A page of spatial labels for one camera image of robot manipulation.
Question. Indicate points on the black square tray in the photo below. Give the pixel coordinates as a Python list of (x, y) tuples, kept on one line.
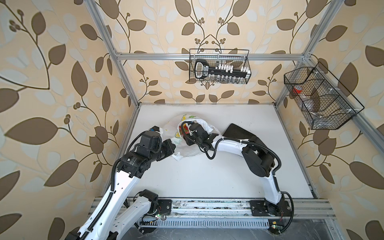
[(236, 132)]

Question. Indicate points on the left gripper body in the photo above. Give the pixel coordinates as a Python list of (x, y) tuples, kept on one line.
[(166, 149)]

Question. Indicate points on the wire basket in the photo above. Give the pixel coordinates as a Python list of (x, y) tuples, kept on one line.
[(325, 102), (235, 57)]

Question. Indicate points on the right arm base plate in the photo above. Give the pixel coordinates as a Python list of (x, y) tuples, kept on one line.
[(263, 208)]

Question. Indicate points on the red fake strawberry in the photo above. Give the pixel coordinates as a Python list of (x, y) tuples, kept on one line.
[(181, 129)]

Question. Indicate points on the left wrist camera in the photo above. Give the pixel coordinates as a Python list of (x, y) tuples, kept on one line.
[(157, 131)]

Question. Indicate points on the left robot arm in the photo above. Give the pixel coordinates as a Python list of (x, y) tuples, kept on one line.
[(106, 222)]

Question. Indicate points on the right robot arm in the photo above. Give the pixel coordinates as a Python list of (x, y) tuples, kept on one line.
[(262, 161)]

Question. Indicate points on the white plastic bag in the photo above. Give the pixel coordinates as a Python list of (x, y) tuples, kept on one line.
[(183, 150)]

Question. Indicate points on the back wire basket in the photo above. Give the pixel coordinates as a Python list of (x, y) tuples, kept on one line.
[(235, 57)]

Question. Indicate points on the right wire basket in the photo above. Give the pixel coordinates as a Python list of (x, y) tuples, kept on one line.
[(325, 102)]

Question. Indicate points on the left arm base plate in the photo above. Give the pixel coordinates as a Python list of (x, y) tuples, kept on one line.
[(160, 208)]

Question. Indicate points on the red capped plastic bottle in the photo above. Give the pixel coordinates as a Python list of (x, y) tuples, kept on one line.
[(297, 90)]

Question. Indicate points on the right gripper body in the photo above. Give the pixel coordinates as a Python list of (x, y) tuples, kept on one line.
[(191, 140)]

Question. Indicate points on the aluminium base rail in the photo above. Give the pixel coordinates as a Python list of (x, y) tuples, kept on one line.
[(232, 214)]

